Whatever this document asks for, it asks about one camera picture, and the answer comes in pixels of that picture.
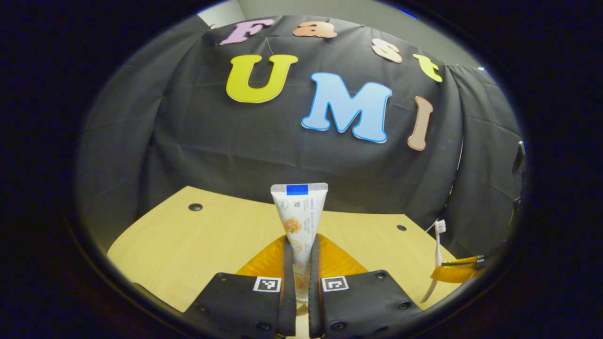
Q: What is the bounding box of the white pink toothbrush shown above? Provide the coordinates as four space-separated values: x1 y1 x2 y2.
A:
421 219 447 303

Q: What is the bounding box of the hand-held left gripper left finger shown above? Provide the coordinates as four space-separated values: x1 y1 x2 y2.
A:
183 234 298 339

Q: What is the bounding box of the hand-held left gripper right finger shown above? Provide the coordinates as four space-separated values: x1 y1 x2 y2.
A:
308 233 424 339

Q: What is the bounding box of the black backdrop cloth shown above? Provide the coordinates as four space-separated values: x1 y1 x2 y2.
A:
78 14 526 264

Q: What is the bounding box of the white toothpaste tube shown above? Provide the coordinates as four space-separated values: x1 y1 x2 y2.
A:
271 183 329 302

